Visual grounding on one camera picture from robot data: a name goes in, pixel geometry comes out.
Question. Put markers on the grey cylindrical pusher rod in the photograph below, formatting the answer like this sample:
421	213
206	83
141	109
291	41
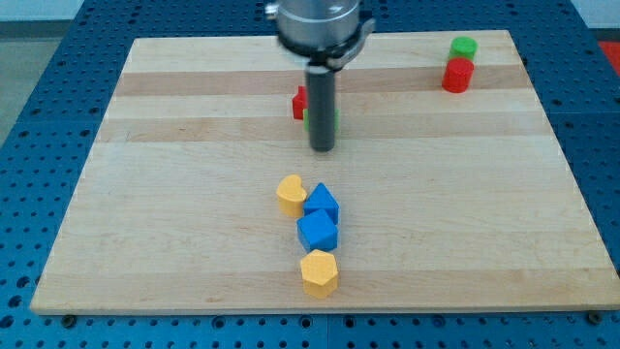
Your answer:
320	88

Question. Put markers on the red star block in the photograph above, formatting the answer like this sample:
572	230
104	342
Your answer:
299	102

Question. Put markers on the green star block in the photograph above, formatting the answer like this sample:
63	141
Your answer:
337	120

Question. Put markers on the yellow heart block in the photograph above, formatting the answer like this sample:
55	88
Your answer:
291	195

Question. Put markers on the blue triangle block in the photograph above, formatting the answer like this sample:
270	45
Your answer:
321	198

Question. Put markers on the red cylinder block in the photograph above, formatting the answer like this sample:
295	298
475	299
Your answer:
458	75

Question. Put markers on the green cylinder block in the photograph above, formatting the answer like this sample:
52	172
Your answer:
463	47

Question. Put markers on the blue cube block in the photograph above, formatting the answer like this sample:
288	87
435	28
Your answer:
317	231

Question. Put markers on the wooden board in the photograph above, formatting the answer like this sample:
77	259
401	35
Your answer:
202	195

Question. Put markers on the yellow hexagon block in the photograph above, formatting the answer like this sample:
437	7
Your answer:
320	274

